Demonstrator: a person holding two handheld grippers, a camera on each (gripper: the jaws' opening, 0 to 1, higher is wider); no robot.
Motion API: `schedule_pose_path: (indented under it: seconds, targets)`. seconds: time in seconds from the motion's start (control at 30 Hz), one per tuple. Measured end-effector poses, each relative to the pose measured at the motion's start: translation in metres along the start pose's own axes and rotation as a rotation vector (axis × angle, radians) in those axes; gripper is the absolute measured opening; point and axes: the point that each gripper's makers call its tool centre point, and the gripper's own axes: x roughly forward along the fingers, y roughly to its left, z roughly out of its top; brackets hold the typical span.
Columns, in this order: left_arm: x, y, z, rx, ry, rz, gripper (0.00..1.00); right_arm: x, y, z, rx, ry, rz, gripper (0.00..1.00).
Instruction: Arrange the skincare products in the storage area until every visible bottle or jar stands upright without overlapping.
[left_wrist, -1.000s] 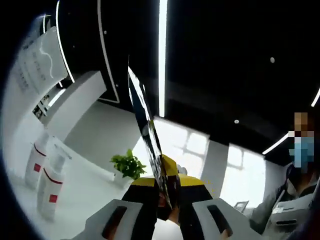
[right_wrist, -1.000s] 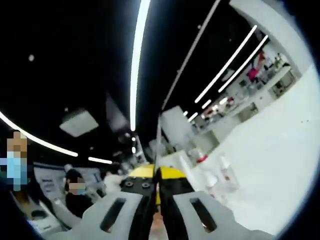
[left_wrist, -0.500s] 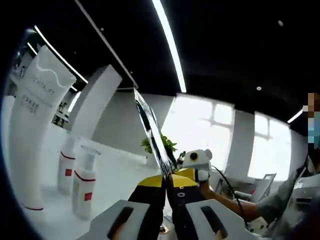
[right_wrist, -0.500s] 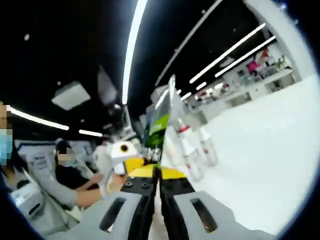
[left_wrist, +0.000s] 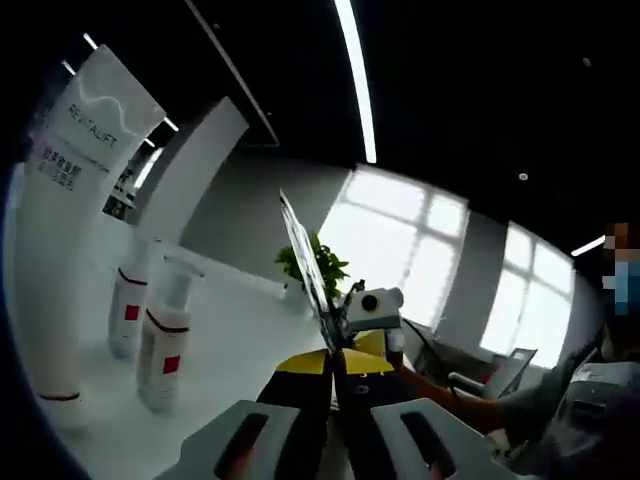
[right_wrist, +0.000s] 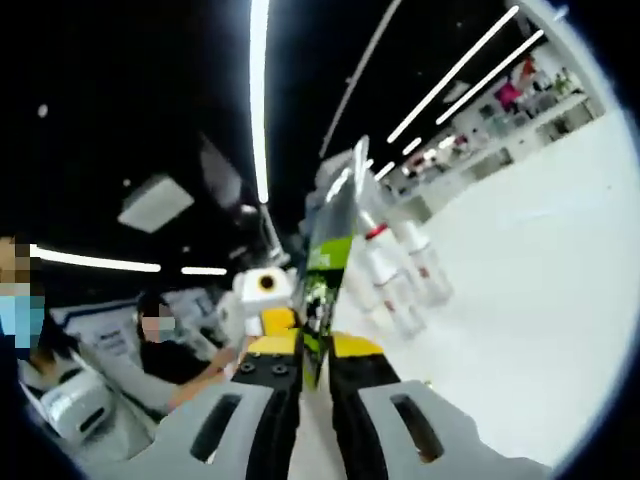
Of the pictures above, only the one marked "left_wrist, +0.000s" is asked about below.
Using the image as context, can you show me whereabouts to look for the grey chest device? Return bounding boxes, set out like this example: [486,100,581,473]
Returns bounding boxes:
[564,362,640,427]

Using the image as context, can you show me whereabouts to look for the green potted plant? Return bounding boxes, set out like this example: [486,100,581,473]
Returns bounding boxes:
[273,231,352,314]

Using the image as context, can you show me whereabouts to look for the white square pillar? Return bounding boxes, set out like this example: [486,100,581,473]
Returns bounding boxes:
[124,96,250,247]

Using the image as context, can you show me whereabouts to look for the long ceiling light strip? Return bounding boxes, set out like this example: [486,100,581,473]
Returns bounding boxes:
[332,0,378,165]

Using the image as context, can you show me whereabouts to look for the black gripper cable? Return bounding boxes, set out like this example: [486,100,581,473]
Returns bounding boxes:
[401,318,462,397]

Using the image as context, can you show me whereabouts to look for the grey office chair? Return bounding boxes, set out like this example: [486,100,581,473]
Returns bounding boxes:
[446,347,540,400]

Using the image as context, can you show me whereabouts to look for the white red-label skincare bottle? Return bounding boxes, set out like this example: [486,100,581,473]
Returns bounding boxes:
[136,253,207,415]
[108,236,167,360]

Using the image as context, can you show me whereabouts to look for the large bright window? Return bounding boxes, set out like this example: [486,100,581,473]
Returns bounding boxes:
[478,221,577,370]
[318,166,470,332]

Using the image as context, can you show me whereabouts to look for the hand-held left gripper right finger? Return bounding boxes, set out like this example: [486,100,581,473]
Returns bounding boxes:
[333,348,521,480]

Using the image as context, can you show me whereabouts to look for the green black skincare sachet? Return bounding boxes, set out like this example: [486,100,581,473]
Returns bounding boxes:
[278,188,347,354]

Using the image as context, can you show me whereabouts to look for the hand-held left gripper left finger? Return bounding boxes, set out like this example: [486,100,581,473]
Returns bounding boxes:
[164,348,335,480]

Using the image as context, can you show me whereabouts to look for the white skincare tube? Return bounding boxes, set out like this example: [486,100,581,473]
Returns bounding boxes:
[13,43,167,432]

